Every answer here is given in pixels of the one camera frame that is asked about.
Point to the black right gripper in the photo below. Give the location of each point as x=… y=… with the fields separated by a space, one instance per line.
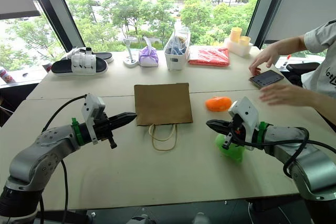
x=237 y=129

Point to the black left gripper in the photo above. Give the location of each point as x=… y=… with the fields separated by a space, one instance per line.
x=101 y=128

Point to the person's right forearm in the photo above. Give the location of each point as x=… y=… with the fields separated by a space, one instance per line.
x=291 y=45

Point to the person's left forearm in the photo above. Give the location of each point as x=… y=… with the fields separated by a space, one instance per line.
x=325 y=108

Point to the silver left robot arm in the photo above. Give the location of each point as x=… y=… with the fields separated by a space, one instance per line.
x=34 y=153

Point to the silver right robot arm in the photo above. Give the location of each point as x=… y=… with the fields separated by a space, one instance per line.
x=302 y=155

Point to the purple tissue pack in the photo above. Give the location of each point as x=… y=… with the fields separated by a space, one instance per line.
x=148 y=56

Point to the person's left hand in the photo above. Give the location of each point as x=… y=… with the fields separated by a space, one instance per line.
x=288 y=95

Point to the person's right hand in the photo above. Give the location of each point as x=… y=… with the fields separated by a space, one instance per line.
x=263 y=57

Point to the orange plastic toy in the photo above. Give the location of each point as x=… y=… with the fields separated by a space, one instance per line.
x=218 y=104

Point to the green plastic toy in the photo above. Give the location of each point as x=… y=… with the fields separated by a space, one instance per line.
x=232 y=151

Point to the small white desk stand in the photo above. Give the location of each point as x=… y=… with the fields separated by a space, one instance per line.
x=130 y=56

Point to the black and white slipper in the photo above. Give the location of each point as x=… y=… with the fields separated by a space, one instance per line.
x=105 y=56
x=78 y=65

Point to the black smartphone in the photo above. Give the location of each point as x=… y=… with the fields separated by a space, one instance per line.
x=266 y=78

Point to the red packet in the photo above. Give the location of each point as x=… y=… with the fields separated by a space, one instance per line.
x=210 y=56

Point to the white plastic box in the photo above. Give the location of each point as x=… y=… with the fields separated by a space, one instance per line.
x=237 y=48

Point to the white storage bin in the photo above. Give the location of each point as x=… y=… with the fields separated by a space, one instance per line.
x=176 y=53

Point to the short yellow plastic cup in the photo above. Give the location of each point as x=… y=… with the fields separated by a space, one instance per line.
x=244 y=41

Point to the small red-topped cup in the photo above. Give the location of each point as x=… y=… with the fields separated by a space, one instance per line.
x=47 y=67

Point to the tall yellow plastic cup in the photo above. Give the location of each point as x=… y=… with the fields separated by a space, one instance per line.
x=235 y=34

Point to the black chair armrest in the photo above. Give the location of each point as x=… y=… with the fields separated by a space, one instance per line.
x=302 y=66

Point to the person's white t-shirt torso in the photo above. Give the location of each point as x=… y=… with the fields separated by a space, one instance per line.
x=323 y=58

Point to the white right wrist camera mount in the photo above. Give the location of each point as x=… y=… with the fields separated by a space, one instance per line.
x=248 y=119

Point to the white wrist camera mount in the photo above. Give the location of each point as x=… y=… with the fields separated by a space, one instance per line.
x=248 y=119
x=92 y=108

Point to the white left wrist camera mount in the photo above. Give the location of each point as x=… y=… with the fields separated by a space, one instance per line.
x=92 y=108

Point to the dark window frame post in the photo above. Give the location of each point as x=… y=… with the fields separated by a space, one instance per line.
x=262 y=9
x=55 y=9

